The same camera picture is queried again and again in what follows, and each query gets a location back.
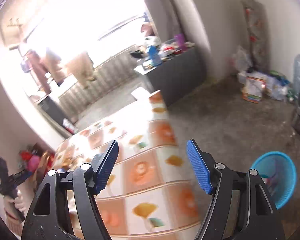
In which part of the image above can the purple snack bag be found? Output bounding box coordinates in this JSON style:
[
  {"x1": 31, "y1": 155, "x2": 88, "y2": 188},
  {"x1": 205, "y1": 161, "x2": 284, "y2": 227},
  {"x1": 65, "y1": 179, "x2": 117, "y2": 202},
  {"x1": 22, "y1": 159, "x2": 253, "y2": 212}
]
[{"x1": 261, "y1": 172, "x2": 280, "y2": 196}]

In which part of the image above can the floor trash pile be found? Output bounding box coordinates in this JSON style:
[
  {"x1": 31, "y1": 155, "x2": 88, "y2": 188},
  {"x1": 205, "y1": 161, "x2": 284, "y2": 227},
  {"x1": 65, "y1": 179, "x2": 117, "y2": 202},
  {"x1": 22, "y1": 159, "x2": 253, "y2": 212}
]
[{"x1": 237, "y1": 70, "x2": 296, "y2": 103}]

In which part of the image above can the left white gloved hand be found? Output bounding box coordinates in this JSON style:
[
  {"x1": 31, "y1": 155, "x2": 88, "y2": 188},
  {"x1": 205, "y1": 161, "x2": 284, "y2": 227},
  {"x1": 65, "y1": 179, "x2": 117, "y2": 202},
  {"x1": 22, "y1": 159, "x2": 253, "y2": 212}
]
[{"x1": 3, "y1": 190, "x2": 26, "y2": 218}]

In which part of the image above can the patterned tablecloth table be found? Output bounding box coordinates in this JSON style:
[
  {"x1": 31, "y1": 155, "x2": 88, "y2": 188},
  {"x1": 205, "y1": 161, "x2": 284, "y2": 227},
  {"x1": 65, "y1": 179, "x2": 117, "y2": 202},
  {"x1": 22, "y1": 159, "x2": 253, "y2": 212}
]
[{"x1": 52, "y1": 92, "x2": 201, "y2": 239}]

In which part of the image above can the blue plastic mesh wastebasket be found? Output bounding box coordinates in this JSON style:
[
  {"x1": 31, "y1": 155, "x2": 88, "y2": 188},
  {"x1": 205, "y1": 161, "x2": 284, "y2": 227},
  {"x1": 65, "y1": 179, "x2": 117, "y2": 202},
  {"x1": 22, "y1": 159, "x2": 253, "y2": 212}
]
[{"x1": 250, "y1": 151, "x2": 297, "y2": 209}]

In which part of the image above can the grey cabinet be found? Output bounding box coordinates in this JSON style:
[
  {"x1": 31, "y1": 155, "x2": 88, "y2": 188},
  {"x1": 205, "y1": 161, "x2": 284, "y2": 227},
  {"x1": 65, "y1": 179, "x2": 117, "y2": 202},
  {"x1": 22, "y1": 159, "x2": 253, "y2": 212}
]
[{"x1": 134, "y1": 47, "x2": 207, "y2": 106}]

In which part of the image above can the beige hanging jacket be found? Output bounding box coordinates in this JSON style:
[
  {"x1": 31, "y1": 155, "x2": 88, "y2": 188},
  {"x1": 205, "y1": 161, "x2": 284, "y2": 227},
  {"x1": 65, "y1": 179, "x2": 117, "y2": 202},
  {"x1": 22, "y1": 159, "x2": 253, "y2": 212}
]
[{"x1": 65, "y1": 53, "x2": 95, "y2": 89}]

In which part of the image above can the white plastic bag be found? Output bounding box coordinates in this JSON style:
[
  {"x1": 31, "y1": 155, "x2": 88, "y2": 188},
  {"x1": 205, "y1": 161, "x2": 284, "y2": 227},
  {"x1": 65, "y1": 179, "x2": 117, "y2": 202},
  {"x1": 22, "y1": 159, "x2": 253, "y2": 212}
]
[{"x1": 231, "y1": 46, "x2": 253, "y2": 72}]

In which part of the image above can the blue detergent bottle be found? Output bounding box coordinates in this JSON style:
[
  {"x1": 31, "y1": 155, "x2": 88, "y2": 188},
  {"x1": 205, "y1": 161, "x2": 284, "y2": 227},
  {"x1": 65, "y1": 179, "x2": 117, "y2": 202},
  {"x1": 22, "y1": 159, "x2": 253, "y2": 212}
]
[{"x1": 148, "y1": 46, "x2": 162, "y2": 67}]

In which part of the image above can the purple cup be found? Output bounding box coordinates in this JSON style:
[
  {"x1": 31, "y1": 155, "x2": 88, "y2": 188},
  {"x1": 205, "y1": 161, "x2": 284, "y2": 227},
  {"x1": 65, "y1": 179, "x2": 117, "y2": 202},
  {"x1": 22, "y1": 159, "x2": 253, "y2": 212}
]
[{"x1": 174, "y1": 34, "x2": 187, "y2": 51}]

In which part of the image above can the folded patterned mat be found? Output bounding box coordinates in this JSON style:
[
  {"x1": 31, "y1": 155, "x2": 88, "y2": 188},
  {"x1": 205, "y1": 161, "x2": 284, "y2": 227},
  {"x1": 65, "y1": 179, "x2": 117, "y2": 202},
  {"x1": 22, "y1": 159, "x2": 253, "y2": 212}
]
[{"x1": 241, "y1": 0, "x2": 270, "y2": 72}]

